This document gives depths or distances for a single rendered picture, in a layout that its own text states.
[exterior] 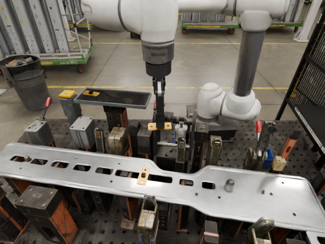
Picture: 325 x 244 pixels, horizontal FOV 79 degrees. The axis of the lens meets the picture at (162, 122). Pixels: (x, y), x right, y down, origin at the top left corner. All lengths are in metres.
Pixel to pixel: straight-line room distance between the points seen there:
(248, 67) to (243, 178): 0.55
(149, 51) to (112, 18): 0.12
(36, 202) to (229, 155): 1.08
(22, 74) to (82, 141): 2.33
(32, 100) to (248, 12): 3.04
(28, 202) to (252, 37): 1.11
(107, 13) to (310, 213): 0.90
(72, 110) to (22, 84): 2.20
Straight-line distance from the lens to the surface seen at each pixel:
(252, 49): 1.07
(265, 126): 0.84
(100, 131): 0.93
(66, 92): 1.17
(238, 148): 1.47
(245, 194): 0.85
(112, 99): 1.02
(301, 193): 0.95
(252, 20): 1.00
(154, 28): 0.51
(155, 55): 0.54
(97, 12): 0.60
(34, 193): 0.89
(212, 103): 1.30
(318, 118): 1.37
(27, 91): 3.36
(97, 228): 1.10
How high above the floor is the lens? 1.67
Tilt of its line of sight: 37 degrees down
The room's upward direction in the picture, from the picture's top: straight up
